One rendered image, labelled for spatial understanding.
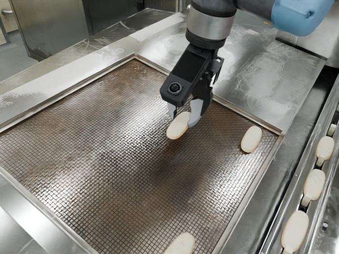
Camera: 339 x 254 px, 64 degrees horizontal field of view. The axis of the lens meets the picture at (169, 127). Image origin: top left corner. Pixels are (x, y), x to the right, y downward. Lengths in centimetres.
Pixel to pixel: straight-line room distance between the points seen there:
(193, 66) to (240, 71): 46
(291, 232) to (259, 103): 37
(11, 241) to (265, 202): 54
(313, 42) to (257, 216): 76
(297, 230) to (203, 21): 42
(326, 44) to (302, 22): 81
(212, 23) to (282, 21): 11
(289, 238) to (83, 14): 190
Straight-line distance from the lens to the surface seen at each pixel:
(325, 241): 61
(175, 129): 59
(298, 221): 62
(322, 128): 88
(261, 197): 68
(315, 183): 70
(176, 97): 45
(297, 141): 85
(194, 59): 48
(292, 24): 39
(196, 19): 46
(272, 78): 95
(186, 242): 49
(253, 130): 70
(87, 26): 217
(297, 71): 105
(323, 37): 119
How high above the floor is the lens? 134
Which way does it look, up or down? 40 degrees down
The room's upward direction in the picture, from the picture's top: straight up
